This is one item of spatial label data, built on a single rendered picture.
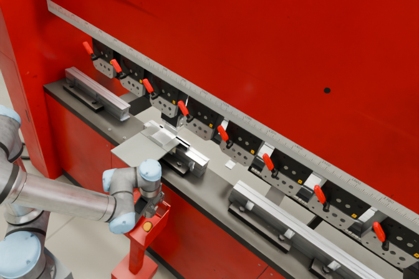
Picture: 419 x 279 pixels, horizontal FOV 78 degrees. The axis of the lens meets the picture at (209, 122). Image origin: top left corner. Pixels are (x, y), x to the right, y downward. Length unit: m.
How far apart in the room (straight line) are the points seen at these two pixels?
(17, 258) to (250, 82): 0.90
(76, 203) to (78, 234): 1.37
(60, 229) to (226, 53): 1.73
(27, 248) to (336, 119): 1.01
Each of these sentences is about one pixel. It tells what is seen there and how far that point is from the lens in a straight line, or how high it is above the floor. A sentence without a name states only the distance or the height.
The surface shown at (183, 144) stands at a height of 1.00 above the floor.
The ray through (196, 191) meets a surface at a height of 0.88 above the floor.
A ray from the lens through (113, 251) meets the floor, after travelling 2.07.
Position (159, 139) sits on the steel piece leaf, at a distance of 1.28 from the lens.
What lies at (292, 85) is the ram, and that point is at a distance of 0.84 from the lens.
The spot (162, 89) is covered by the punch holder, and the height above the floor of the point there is 1.25.
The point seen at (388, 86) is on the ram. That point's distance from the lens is 0.80.
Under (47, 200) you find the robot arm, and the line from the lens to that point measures 0.77.
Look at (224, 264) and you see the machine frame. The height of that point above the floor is 0.58.
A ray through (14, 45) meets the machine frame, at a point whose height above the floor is 1.15.
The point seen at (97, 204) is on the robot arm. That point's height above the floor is 1.22.
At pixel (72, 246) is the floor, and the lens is 2.13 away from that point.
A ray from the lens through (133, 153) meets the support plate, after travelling 1.21.
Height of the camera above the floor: 1.91
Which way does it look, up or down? 39 degrees down
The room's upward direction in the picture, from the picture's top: 16 degrees clockwise
